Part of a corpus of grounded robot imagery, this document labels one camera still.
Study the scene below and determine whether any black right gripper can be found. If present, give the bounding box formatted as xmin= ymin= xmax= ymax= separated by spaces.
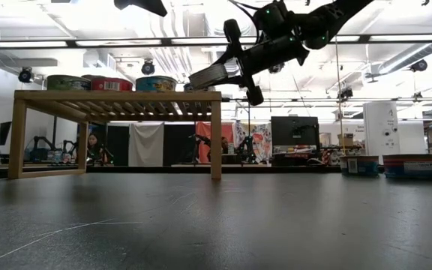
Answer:
xmin=210 ymin=18 xmax=311 ymax=107

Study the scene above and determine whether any silver lid blue can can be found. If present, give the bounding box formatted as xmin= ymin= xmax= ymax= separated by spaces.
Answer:
xmin=136 ymin=76 xmax=178 ymax=92

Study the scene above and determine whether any green label tuna can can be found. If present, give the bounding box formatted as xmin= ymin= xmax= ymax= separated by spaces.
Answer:
xmin=46 ymin=74 xmax=92 ymax=92

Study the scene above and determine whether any gold lid can marked eight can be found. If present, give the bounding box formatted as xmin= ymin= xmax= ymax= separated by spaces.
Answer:
xmin=339 ymin=155 xmax=380 ymax=177

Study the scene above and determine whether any wooden slatted shelf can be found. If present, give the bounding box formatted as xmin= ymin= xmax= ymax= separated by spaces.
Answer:
xmin=7 ymin=88 xmax=224 ymax=181

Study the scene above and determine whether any black ceiling spotlight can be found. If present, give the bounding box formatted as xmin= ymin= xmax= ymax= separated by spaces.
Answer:
xmin=409 ymin=58 xmax=429 ymax=73
xmin=17 ymin=66 xmax=35 ymax=84
xmin=140 ymin=59 xmax=156 ymax=76

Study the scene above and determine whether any orange hanging cloth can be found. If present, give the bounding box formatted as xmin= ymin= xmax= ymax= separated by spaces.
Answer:
xmin=195 ymin=121 xmax=236 ymax=163

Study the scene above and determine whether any floral patterned cloth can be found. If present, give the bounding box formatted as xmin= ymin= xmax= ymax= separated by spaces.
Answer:
xmin=233 ymin=120 xmax=273 ymax=163

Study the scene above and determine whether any black screen panel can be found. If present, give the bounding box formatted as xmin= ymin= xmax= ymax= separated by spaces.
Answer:
xmin=271 ymin=115 xmax=320 ymax=155

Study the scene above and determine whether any white hanging cloth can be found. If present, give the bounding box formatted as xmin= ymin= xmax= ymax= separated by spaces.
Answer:
xmin=127 ymin=122 xmax=165 ymax=167

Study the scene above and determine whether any cardboard box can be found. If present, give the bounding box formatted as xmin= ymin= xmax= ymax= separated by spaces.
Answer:
xmin=337 ymin=133 xmax=356 ymax=148

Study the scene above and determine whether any white cabinet machine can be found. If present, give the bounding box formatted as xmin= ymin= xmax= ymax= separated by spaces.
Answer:
xmin=363 ymin=100 xmax=427 ymax=157

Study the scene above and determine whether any black monitor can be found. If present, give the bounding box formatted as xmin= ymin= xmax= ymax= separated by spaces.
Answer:
xmin=0 ymin=120 xmax=13 ymax=147

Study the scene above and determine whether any blue red label can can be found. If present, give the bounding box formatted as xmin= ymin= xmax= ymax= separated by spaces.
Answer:
xmin=382 ymin=153 xmax=432 ymax=180

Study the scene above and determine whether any black table mat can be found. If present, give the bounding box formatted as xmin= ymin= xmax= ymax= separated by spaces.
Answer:
xmin=0 ymin=166 xmax=432 ymax=270

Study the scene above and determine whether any long ceiling light rail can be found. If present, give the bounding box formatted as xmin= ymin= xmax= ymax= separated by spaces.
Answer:
xmin=0 ymin=34 xmax=432 ymax=49

